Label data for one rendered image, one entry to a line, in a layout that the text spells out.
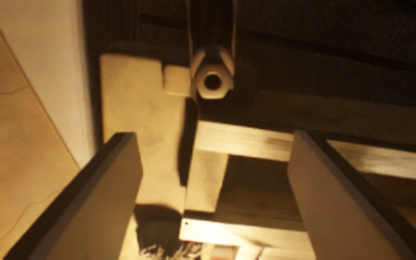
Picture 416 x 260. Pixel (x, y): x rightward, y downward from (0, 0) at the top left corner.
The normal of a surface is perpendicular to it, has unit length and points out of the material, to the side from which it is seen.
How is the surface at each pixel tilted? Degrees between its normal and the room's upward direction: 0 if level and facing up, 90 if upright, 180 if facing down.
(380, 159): 0
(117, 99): 0
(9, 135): 76
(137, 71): 0
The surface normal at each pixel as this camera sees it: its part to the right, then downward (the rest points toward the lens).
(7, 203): 0.95, -0.05
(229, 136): -0.01, 0.49
